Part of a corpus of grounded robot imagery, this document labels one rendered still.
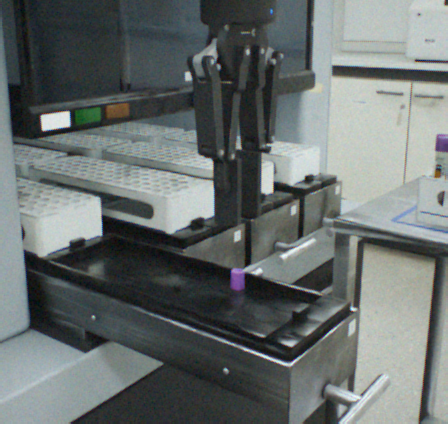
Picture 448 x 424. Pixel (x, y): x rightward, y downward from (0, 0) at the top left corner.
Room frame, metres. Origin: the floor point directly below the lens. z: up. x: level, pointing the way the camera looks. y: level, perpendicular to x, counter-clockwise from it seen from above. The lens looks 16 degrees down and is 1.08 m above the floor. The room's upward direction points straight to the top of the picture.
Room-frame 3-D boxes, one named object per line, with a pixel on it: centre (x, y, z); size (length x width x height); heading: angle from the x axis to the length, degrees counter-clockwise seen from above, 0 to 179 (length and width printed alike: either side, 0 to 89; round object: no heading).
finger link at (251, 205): (0.65, -0.02, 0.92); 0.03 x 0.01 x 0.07; 53
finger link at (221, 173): (0.60, 0.01, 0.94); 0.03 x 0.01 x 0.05; 143
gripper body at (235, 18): (0.63, -0.01, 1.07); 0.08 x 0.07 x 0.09; 143
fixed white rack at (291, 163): (1.14, -0.02, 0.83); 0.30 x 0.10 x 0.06; 53
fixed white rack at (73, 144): (1.21, 0.32, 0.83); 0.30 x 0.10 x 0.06; 53
